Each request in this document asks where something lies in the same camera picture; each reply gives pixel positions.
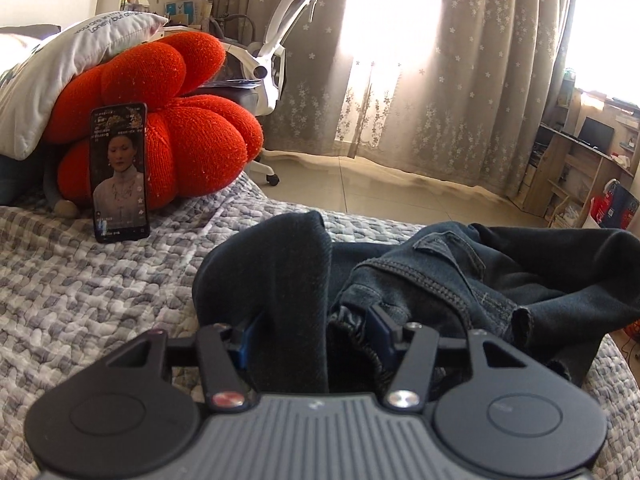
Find white quilted pillow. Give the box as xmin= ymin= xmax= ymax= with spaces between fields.
xmin=0 ymin=10 xmax=170 ymax=161

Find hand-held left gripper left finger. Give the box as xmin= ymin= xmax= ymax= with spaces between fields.
xmin=107 ymin=312 xmax=264 ymax=413

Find red and blue shopping bag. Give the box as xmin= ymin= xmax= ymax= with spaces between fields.
xmin=590 ymin=178 xmax=640 ymax=237

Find wooden desk shelf unit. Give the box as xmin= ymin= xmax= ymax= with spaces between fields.
xmin=522 ymin=67 xmax=640 ymax=228

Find grey sofa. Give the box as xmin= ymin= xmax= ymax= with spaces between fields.
xmin=0 ymin=24 xmax=62 ymax=45

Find black computer monitor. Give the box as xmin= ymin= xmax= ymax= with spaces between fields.
xmin=577 ymin=116 xmax=615 ymax=156

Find blue plush doll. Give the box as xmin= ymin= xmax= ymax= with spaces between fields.
xmin=0 ymin=152 xmax=82 ymax=218

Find black smartphone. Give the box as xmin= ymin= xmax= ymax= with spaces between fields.
xmin=90 ymin=102 xmax=151 ymax=244

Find grey checked quilt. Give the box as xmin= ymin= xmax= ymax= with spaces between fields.
xmin=0 ymin=170 xmax=640 ymax=480

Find blue printed leaflet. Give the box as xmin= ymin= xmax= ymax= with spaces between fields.
xmin=214 ymin=76 xmax=262 ymax=92

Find orange flower-shaped cushion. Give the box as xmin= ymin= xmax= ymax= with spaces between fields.
xmin=42 ymin=31 xmax=264 ymax=211

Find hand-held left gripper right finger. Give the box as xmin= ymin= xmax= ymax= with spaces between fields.
xmin=367 ymin=305 xmax=532 ymax=412

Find beige floral curtain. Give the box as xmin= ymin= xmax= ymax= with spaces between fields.
xmin=210 ymin=0 xmax=601 ymax=206

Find white office chair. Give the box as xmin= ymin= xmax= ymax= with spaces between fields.
xmin=210 ymin=0 xmax=321 ymax=186

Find dark blue jeans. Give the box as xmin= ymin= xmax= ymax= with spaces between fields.
xmin=192 ymin=210 xmax=640 ymax=396

